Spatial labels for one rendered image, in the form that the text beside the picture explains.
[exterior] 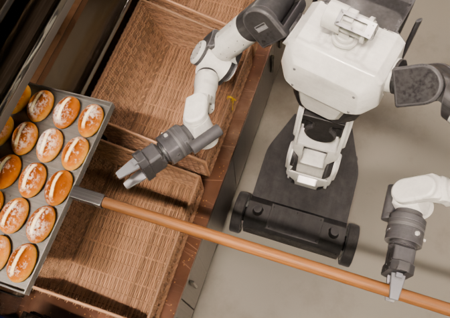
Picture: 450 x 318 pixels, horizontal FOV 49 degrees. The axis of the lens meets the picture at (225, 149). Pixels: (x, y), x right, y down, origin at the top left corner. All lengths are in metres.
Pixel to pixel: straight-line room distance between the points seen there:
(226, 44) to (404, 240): 0.71
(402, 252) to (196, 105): 0.64
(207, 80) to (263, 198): 1.02
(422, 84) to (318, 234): 1.22
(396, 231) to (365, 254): 1.26
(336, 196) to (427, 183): 1.16
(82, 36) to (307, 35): 0.86
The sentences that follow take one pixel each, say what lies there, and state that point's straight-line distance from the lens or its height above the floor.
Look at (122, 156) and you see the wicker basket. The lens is 1.90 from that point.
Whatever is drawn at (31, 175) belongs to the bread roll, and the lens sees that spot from 1.40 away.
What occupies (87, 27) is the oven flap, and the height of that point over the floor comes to 1.03.
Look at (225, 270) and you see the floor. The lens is 2.46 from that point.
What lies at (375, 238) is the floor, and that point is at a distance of 2.56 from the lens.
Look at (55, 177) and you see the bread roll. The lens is 1.37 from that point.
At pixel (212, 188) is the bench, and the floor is 0.58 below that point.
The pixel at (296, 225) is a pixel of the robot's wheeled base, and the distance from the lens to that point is 2.32.
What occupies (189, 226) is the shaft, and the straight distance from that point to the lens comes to 1.26.
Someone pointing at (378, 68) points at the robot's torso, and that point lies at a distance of 1.24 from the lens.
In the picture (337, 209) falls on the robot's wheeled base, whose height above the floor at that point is 0.17.
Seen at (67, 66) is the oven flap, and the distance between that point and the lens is 1.78.
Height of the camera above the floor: 2.43
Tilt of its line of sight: 67 degrees down
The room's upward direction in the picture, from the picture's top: 8 degrees counter-clockwise
